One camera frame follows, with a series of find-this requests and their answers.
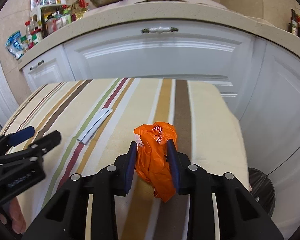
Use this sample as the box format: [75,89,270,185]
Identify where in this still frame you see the spice rack with bottles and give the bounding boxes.
[18,0,89,53]

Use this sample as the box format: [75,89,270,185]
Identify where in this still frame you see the drawer handle left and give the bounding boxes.
[30,60,45,71]

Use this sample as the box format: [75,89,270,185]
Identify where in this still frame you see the drawer handle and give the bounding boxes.
[30,60,45,71]
[141,27,179,34]

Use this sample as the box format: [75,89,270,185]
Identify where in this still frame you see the striped tablecloth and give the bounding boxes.
[1,78,249,229]

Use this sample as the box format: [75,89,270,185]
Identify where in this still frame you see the beige countertop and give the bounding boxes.
[17,2,300,70]

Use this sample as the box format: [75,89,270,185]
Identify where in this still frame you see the drawer handle centre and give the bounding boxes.
[141,27,179,34]

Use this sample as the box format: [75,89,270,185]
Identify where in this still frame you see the orange plastic bag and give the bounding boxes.
[134,122,178,202]

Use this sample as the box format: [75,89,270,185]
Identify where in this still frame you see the black trash bin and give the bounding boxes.
[248,167,276,218]

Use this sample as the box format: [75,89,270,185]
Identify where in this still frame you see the white kitchen cabinets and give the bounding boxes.
[22,20,300,239]

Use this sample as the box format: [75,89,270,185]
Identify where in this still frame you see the blue white snack bag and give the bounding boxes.
[5,31,24,60]

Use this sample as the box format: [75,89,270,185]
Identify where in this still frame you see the small white paper box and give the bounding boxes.
[77,108,113,145]

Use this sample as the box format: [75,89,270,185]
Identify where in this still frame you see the dark sauce bottle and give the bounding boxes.
[290,9,298,36]

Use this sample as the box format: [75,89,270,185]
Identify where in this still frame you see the person's hand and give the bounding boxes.
[7,197,26,235]

